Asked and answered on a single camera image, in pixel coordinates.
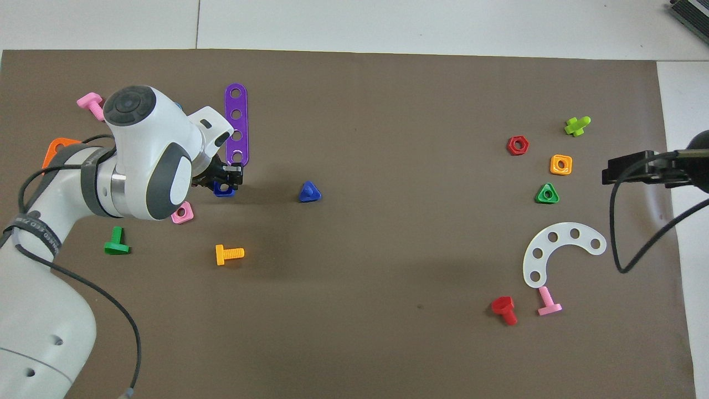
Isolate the dark grey ribbed device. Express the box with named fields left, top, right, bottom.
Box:
left=667, top=0, right=709, bottom=31

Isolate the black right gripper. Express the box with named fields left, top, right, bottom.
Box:
left=603, top=151, right=693, bottom=188

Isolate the purple four-hole plastic strip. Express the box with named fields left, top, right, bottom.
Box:
left=224, top=83, right=248, bottom=167

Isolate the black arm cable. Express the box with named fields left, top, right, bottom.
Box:
left=609, top=150, right=709, bottom=274
left=0, top=135, right=142, bottom=399

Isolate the dark green plastic bolt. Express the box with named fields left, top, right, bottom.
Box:
left=104, top=226, right=131, bottom=255

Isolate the orange-yellow plastic bolt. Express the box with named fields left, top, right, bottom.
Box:
left=215, top=244, right=245, bottom=266

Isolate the orange plastic strip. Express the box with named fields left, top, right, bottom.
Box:
left=43, top=139, right=82, bottom=170

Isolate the pink plastic toy bolt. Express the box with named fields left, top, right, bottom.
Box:
left=537, top=286, right=563, bottom=316
left=76, top=92, right=107, bottom=121

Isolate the red plastic toy bolt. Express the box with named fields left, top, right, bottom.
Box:
left=491, top=296, right=518, bottom=326

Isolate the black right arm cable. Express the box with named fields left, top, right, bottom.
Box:
left=609, top=150, right=709, bottom=274

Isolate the lime green plastic bolt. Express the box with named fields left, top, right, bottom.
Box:
left=564, top=116, right=592, bottom=137

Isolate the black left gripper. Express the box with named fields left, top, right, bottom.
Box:
left=192, top=157, right=244, bottom=188

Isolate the brown table mat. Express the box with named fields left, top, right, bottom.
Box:
left=0, top=49, right=697, bottom=399

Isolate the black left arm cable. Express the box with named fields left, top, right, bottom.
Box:
left=0, top=135, right=142, bottom=399

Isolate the white curved plastic strip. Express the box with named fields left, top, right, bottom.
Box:
left=522, top=222, right=607, bottom=289

